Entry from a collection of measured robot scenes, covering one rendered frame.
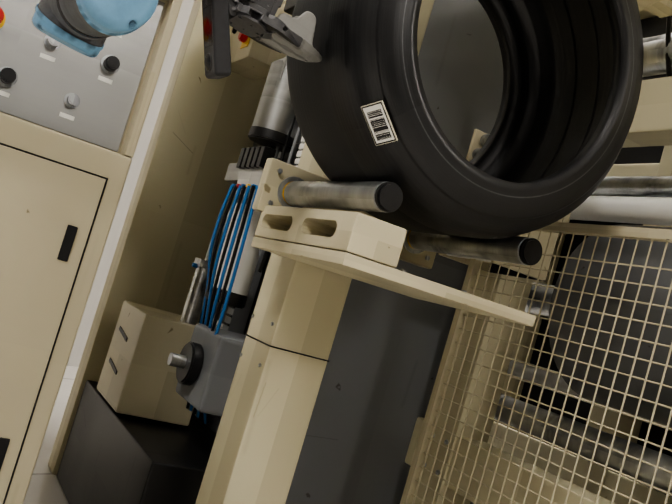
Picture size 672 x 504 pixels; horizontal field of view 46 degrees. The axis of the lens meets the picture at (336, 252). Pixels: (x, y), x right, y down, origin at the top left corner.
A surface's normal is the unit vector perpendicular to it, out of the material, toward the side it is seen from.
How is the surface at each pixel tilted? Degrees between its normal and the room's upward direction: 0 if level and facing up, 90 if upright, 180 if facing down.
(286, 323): 90
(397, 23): 92
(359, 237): 90
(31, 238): 90
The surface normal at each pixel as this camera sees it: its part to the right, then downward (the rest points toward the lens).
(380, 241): 0.45, 0.08
